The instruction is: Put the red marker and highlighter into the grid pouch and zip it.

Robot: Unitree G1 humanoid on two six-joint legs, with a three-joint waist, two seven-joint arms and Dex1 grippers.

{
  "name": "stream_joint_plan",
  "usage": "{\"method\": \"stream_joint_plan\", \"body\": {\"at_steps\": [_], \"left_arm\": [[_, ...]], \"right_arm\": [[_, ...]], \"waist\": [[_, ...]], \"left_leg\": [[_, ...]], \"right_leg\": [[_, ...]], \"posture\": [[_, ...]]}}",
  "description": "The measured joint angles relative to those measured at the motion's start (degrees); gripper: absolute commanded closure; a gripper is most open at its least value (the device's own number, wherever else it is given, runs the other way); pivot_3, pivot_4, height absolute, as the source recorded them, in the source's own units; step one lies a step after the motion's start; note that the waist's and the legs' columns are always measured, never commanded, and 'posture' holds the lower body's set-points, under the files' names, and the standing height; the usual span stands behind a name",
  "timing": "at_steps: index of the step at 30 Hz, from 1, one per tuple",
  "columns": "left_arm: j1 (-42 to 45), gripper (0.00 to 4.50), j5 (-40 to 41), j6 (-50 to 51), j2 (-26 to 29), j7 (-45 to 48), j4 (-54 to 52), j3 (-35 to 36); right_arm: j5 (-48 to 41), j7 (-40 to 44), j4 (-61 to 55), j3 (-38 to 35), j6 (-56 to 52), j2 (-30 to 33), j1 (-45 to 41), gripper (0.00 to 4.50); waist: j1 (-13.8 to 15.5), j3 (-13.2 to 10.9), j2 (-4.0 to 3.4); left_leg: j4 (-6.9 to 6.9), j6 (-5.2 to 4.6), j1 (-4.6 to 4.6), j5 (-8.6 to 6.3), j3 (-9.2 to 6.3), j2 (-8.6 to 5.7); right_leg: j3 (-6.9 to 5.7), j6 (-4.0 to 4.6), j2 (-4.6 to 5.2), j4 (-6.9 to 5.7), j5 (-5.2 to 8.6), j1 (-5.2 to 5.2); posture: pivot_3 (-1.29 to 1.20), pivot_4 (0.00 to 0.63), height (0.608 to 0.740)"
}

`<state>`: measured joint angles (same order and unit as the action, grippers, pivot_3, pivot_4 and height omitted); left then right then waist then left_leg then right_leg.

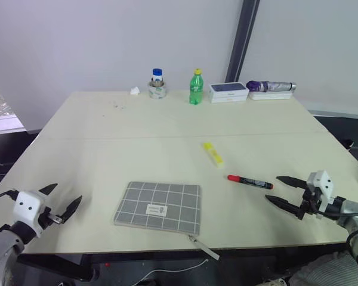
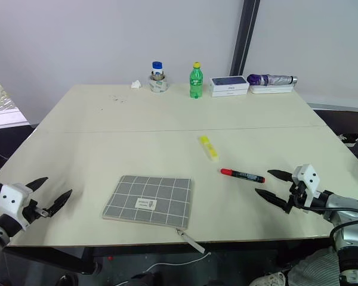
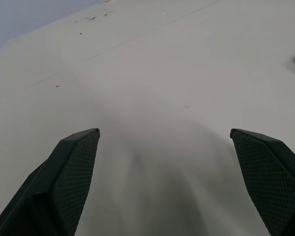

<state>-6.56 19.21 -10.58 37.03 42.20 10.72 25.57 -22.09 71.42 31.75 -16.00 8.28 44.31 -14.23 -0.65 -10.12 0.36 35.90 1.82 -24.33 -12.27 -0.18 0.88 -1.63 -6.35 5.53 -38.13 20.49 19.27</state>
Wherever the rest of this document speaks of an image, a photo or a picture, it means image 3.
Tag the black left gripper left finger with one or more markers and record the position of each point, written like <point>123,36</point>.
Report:
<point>64,182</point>

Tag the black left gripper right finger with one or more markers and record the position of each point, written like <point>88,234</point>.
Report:
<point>270,177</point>

